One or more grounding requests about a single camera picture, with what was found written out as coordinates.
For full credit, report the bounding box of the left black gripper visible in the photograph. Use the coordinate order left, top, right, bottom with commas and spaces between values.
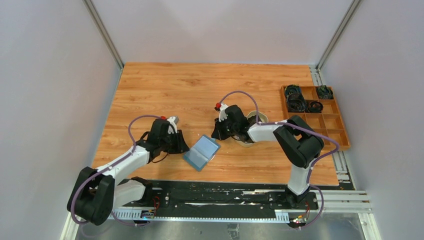
160, 129, 190, 155

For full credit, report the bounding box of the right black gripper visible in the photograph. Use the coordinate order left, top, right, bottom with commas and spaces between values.
212, 115, 239, 141

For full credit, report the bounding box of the blue card holder wallet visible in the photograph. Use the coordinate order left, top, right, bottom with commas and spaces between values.
182, 135, 221, 172

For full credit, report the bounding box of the beige oval tray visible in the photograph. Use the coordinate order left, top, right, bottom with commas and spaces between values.
236, 110, 269, 149

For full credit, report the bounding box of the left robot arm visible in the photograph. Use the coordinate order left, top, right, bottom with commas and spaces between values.
67, 116, 189, 226

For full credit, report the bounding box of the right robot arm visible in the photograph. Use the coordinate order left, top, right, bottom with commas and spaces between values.
211, 103, 324, 209

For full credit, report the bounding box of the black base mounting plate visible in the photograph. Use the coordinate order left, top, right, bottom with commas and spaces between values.
127, 180, 323, 220

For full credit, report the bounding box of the wooden compartment organizer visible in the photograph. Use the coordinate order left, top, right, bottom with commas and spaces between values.
280, 85, 351, 151

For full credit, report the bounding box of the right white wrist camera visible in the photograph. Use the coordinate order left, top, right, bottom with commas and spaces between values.
216, 102, 228, 122

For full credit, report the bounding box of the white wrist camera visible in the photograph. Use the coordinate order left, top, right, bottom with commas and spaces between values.
216, 102, 228, 122
166, 116, 179, 134

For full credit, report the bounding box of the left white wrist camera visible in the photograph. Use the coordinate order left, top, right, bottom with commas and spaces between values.
166, 116, 179, 134

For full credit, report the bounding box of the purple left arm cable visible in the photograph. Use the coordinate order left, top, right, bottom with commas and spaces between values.
69, 114, 167, 228

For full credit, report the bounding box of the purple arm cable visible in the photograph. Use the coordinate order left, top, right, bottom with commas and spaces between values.
214, 90, 341, 229
69, 114, 167, 228

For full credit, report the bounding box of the large black cable coil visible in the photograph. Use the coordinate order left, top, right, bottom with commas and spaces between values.
286, 93, 308, 114

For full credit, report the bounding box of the small black cable coil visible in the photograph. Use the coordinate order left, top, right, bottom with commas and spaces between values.
306, 100, 324, 114

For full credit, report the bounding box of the green black cable coil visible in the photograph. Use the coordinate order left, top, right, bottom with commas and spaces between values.
315, 85, 334, 100

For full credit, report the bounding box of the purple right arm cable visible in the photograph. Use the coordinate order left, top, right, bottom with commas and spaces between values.
214, 90, 341, 229

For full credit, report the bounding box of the aluminium frame rail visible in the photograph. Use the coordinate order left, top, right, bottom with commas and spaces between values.
61, 181, 382, 240

